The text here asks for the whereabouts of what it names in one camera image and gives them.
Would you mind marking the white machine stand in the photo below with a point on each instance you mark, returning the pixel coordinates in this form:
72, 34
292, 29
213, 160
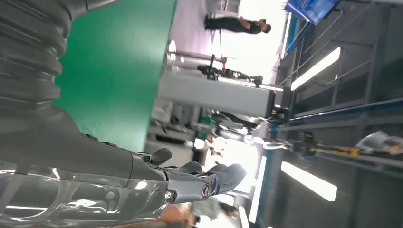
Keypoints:
220, 94

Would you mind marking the blue hanging sign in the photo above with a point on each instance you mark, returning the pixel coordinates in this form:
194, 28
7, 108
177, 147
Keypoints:
310, 8

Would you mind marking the person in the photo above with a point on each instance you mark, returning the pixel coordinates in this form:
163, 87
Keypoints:
204, 209
234, 24

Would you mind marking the green table mat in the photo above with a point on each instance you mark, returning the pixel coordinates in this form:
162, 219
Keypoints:
116, 69

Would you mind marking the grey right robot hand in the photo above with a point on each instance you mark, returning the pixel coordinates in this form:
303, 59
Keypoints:
63, 163

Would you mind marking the white ceiling light panel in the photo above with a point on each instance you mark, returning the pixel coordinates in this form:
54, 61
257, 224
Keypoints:
316, 68
310, 181

